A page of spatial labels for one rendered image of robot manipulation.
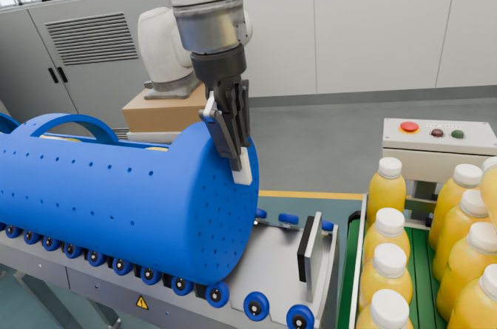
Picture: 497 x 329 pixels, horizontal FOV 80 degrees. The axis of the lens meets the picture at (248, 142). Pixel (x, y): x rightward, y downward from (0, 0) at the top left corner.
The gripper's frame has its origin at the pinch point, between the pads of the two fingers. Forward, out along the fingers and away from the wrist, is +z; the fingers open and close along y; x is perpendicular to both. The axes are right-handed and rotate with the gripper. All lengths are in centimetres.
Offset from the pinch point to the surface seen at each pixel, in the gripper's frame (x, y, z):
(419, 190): -31.3, 25.0, 21.0
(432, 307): -32.3, -0.1, 26.1
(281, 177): 44, 138, 116
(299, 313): -12.1, -12.0, 18.4
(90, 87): 184, 116, 33
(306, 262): -12.4, -7.0, 12.3
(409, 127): -27.4, 25.7, 4.9
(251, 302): -4.0, -12.3, 18.7
